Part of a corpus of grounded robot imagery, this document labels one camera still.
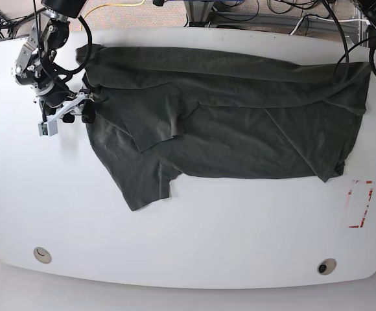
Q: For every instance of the table grommet hole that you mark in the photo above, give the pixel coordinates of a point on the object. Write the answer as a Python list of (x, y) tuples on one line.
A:
[(42, 255), (327, 266)]

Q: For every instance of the dark grey T-shirt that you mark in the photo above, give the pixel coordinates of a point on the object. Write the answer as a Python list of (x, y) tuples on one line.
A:
[(160, 112)]

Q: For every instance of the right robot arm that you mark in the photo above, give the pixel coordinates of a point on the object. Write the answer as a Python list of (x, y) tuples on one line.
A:
[(36, 67)]

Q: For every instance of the red tape rectangle marking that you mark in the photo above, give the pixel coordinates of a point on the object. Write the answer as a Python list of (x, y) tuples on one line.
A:
[(357, 203)]

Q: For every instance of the aluminium frame base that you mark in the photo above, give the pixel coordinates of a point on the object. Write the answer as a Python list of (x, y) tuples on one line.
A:
[(206, 14)]

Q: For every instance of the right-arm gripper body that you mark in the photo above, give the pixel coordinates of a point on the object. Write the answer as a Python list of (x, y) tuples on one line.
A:
[(56, 104)]

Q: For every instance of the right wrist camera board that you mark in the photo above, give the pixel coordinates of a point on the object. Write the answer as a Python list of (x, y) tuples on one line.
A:
[(48, 128)]

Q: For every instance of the right table grommet hole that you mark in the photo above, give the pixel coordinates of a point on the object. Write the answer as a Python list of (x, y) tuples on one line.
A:
[(327, 266)]

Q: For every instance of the left table grommet hole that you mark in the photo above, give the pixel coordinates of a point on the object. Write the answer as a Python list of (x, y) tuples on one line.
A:
[(42, 255)]

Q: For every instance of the black tripod legs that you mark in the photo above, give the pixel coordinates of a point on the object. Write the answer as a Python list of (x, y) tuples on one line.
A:
[(9, 26)]

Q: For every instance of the white power strip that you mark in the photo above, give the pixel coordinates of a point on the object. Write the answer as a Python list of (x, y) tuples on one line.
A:
[(371, 16)]

